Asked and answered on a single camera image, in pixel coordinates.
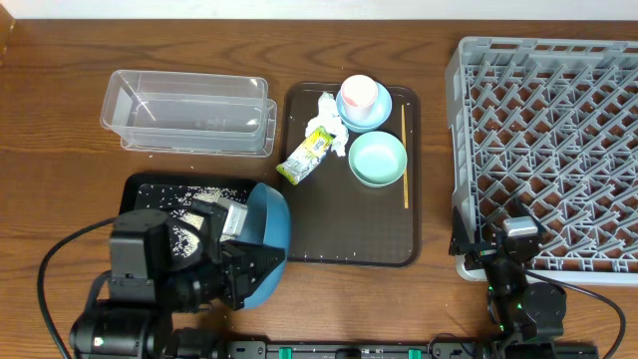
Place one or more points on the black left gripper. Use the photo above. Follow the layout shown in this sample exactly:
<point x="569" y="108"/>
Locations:
<point x="237" y="280"/>

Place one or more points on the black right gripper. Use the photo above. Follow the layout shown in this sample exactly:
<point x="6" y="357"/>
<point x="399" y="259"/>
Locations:
<point x="462" y="246"/>

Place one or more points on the white rice pile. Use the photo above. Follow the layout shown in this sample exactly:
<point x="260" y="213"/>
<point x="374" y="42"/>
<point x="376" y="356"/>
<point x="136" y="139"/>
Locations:
<point x="184" y="244"/>

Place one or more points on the yellow green snack wrapper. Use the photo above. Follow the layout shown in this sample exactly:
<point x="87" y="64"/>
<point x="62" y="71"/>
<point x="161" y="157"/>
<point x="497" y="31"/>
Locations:
<point x="307" y="156"/>

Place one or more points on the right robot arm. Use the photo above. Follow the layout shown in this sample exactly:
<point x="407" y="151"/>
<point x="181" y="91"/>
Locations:
<point x="529" y="315"/>

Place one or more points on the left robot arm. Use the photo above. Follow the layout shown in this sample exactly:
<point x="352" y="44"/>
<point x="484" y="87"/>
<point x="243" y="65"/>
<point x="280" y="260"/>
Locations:
<point x="108" y="329"/>

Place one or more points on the grey dishwasher rack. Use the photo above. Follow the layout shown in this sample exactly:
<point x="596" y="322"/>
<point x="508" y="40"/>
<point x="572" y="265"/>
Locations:
<point x="550" y="124"/>

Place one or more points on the black tray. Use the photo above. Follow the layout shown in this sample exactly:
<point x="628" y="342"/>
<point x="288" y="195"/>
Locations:
<point x="135" y="181"/>

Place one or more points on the brown serving tray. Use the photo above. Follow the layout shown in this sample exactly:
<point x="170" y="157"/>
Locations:
<point x="337" y="219"/>

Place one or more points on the mint green bowl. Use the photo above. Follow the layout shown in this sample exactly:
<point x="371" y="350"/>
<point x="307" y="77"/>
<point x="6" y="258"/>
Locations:
<point x="377" y="159"/>

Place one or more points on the clear plastic bin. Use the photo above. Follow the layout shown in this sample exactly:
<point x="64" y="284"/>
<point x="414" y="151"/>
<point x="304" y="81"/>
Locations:
<point x="190" y="113"/>

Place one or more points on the light blue small bowl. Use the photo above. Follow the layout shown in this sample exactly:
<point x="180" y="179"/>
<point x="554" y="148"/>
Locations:
<point x="381" y="112"/>

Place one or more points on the pink plastic cup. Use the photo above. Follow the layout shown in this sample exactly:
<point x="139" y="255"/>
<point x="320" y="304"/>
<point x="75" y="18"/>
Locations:
<point x="359" y="94"/>

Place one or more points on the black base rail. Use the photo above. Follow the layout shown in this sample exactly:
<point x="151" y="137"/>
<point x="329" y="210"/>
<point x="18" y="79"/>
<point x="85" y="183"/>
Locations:
<point x="436" y="350"/>

